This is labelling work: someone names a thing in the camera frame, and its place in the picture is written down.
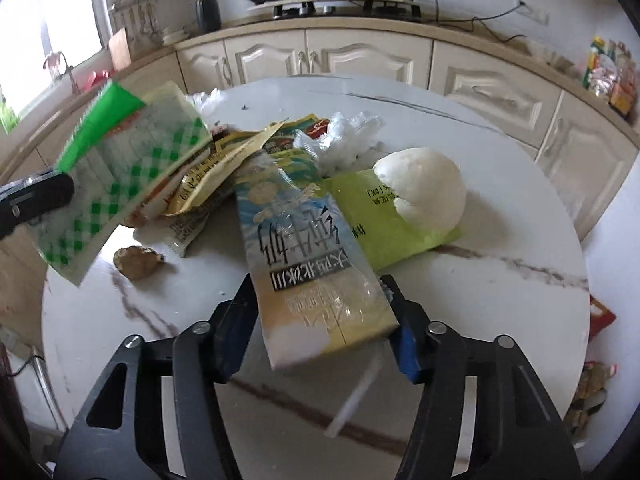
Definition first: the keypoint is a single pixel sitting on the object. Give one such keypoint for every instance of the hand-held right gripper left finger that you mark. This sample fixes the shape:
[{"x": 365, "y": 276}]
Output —
[{"x": 235, "y": 330}]

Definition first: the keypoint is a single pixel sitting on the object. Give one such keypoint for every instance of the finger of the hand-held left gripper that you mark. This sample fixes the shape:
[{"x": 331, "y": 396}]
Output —
[{"x": 35, "y": 200}]

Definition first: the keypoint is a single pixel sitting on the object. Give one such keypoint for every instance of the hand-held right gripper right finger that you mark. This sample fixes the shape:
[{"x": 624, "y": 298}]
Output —
[{"x": 407, "y": 350}]

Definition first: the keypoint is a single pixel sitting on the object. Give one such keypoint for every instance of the blue yellow milk carton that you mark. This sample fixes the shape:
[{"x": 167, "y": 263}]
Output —
[{"x": 300, "y": 280}]

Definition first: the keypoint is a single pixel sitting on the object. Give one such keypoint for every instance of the green checkered packet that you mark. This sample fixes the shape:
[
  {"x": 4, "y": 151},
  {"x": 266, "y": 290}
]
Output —
[{"x": 135, "y": 160}]

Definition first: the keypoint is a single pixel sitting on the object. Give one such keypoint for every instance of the lime green packet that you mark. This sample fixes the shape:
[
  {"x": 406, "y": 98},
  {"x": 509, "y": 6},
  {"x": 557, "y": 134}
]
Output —
[{"x": 370, "y": 225}]

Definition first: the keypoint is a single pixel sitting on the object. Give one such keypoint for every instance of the gold snack wrapper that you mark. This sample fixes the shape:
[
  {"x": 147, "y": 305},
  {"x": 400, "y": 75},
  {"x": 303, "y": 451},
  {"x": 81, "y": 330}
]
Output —
[{"x": 225, "y": 160}]

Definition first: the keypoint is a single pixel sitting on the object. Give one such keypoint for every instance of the white straw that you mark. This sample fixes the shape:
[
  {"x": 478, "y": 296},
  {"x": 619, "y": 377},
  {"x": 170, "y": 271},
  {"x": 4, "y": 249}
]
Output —
[{"x": 350, "y": 400}]

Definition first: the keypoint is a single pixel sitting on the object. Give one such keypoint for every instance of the clear printed wrapper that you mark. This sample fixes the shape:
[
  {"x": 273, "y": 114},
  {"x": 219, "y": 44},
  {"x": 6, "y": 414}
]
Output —
[{"x": 187, "y": 232}]

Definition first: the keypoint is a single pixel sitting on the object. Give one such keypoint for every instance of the white paper ball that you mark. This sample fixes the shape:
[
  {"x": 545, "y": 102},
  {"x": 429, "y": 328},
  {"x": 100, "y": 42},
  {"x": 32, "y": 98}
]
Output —
[{"x": 425, "y": 185}]

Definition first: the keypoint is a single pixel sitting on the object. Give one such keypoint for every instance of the window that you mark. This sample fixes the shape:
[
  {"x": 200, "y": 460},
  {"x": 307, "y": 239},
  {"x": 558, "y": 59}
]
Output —
[{"x": 45, "y": 15}]

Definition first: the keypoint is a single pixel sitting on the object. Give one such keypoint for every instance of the pile of wrappers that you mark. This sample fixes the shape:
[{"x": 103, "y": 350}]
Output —
[{"x": 590, "y": 397}]

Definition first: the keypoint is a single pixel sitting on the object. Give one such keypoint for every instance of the clear plastic bag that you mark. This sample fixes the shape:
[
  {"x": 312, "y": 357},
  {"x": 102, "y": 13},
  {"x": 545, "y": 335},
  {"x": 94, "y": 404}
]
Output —
[
  {"x": 210, "y": 100},
  {"x": 345, "y": 145}
]

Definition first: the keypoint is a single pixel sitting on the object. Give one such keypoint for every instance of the red green snack packet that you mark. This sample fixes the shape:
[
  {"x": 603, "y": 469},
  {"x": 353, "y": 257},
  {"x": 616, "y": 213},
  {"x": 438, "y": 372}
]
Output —
[{"x": 312, "y": 130}]

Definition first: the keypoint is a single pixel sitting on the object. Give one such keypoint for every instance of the cream kitchen cabinets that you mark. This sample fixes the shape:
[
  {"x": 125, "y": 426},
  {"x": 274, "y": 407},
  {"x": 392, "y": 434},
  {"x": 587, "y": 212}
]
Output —
[{"x": 325, "y": 57}]

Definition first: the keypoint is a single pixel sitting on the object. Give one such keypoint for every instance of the gas stove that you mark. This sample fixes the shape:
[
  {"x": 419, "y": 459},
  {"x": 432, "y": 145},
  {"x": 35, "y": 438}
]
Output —
[{"x": 340, "y": 7}]

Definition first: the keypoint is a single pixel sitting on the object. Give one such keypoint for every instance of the colourful snack packets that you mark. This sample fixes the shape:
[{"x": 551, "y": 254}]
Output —
[{"x": 610, "y": 77}]

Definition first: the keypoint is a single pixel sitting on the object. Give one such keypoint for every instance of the wall socket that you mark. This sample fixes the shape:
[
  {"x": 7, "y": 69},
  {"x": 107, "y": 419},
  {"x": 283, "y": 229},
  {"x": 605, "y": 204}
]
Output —
[{"x": 532, "y": 11}]

